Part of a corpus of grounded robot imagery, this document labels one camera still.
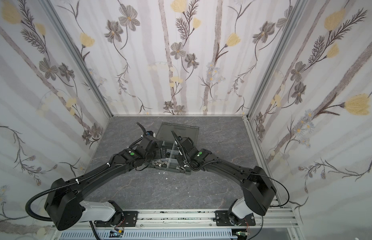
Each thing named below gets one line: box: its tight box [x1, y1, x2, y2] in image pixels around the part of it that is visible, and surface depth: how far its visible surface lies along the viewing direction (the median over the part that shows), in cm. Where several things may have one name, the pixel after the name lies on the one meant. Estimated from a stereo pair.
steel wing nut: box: [152, 159, 167, 168], surface depth 95 cm
